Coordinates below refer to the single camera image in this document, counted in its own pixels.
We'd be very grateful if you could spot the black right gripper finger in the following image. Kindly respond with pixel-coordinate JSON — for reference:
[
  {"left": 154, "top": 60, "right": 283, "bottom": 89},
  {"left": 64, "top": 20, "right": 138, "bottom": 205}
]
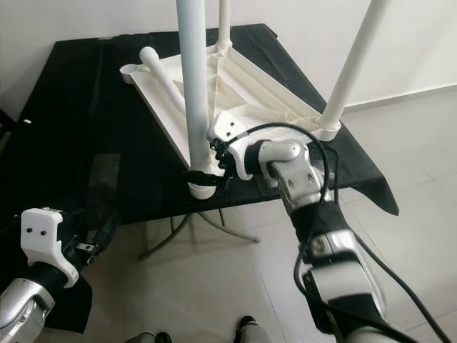
[{"left": 181, "top": 170, "right": 226, "bottom": 185}]

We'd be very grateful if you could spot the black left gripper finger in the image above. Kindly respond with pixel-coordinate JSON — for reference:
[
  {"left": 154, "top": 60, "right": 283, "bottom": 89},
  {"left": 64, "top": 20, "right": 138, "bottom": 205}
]
[{"left": 100, "top": 213, "right": 121, "bottom": 247}]

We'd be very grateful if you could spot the white plastic table leg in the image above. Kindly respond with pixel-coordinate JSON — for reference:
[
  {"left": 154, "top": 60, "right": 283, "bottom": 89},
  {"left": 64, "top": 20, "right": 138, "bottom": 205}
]
[
  {"left": 318, "top": 0, "right": 390, "bottom": 140},
  {"left": 139, "top": 46, "right": 190, "bottom": 119},
  {"left": 175, "top": 0, "right": 216, "bottom": 199},
  {"left": 216, "top": 0, "right": 233, "bottom": 52}
]

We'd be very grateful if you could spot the white plastic children table top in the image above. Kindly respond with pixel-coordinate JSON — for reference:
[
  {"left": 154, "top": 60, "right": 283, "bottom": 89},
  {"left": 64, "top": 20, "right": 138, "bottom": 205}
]
[{"left": 119, "top": 43, "right": 341, "bottom": 199}]

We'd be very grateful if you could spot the curved metal table leg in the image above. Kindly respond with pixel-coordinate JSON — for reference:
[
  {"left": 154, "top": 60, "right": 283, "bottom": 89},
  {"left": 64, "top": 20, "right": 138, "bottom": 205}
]
[
  {"left": 141, "top": 214, "right": 190, "bottom": 259},
  {"left": 196, "top": 211, "right": 260, "bottom": 244}
]

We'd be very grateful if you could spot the black tablecloth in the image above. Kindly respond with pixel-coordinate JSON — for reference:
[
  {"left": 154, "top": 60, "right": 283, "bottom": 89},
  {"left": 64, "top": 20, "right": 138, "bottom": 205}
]
[{"left": 0, "top": 24, "right": 399, "bottom": 343}]

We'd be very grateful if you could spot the grey robot left foot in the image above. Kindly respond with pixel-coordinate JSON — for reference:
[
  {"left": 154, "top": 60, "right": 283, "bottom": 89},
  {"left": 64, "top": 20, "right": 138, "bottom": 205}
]
[{"left": 125, "top": 330, "right": 172, "bottom": 343}]

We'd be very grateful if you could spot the grey robot foot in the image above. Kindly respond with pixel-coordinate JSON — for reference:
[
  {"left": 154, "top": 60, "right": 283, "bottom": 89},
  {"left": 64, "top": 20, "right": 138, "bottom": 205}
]
[
  {"left": 125, "top": 330, "right": 172, "bottom": 343},
  {"left": 236, "top": 314, "right": 268, "bottom": 343}
]

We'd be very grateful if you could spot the grey robot right foot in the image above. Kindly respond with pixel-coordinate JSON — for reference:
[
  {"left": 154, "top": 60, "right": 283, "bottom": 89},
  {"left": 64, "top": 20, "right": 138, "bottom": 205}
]
[{"left": 236, "top": 314, "right": 268, "bottom": 343}]

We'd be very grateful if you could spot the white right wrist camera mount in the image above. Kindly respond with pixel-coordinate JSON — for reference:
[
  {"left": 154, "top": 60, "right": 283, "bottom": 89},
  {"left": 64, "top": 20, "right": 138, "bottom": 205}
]
[{"left": 207, "top": 113, "right": 258, "bottom": 179}]

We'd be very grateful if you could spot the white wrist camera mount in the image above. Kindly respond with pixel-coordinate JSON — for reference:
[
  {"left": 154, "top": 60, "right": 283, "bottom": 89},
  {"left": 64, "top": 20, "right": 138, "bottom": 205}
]
[
  {"left": 20, "top": 207, "right": 79, "bottom": 288},
  {"left": 207, "top": 113, "right": 258, "bottom": 179}
]

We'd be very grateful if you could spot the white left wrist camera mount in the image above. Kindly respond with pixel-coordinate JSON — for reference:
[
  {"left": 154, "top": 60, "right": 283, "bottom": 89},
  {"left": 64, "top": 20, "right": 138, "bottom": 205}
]
[{"left": 20, "top": 207, "right": 79, "bottom": 288}]

